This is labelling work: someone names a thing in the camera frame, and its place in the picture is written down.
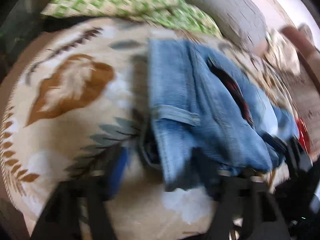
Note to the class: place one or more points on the blue denim jeans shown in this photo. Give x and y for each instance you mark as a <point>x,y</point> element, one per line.
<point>206,116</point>

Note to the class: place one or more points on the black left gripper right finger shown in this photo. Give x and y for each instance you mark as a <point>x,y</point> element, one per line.
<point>238,188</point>

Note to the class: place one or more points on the leaf patterned beige blanket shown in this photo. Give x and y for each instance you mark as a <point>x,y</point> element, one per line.
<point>87,90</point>

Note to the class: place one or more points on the red plastic bag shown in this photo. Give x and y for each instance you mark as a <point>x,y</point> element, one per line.
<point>303,135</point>

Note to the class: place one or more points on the cream crumpled cloth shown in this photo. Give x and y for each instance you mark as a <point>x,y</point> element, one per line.
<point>281,54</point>

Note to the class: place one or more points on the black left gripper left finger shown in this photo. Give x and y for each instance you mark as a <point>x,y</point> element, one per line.
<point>105,171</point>

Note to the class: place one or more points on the grey quilted pillow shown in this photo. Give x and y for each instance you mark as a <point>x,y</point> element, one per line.
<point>240,21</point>

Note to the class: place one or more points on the green checkered quilt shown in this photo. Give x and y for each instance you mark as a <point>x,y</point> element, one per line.
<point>172,14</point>

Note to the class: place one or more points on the striped brown bedsheet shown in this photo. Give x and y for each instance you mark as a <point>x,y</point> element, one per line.
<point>304,98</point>

